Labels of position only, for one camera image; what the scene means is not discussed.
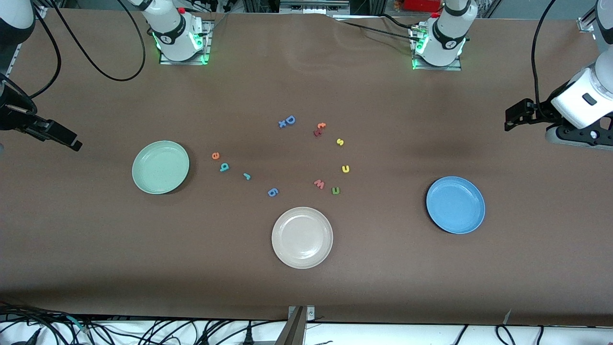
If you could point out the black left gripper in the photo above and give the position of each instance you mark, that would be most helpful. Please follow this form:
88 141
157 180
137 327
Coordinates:
530 113

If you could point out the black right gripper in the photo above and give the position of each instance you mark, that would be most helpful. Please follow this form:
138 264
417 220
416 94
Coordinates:
13 118

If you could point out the teal foam letter q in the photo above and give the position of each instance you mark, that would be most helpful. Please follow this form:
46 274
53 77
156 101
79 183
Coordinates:
224 167

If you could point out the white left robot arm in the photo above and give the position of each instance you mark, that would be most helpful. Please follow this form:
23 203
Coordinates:
445 33

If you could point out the green round plate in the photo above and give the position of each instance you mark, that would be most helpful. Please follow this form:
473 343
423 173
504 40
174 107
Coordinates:
160 167

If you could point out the blue round plate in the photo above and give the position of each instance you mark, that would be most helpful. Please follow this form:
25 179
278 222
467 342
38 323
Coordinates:
455 205

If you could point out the red box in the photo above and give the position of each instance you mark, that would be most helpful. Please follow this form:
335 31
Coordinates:
421 5

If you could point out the white tape scrap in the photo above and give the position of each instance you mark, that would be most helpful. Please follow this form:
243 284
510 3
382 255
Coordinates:
507 316

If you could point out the pink foam letter w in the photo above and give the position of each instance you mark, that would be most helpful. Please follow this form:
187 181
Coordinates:
319 184

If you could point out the blue foam letter g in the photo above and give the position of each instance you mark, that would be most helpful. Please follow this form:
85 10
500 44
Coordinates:
272 192

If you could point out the blue foam letter D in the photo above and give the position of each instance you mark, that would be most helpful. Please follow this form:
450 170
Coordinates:
288 120

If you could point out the beige round plate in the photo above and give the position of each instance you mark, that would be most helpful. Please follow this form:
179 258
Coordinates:
302 237

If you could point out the brown table cover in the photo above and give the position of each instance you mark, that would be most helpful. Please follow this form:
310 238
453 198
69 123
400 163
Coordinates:
306 287

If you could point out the aluminium side rail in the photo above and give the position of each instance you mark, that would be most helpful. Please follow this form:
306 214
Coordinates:
17 53

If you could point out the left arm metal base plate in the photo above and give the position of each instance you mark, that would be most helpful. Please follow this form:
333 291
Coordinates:
431 68

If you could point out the aluminium frame corner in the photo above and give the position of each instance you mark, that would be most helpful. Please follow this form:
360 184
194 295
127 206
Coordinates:
38 12
586 24

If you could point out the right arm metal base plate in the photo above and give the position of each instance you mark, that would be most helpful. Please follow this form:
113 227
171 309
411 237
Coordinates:
207 43

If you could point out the aluminium frame beam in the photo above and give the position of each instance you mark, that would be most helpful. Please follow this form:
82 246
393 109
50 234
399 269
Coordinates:
311 5

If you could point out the metal table clamp bracket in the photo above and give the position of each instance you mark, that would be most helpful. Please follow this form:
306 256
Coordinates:
299 326

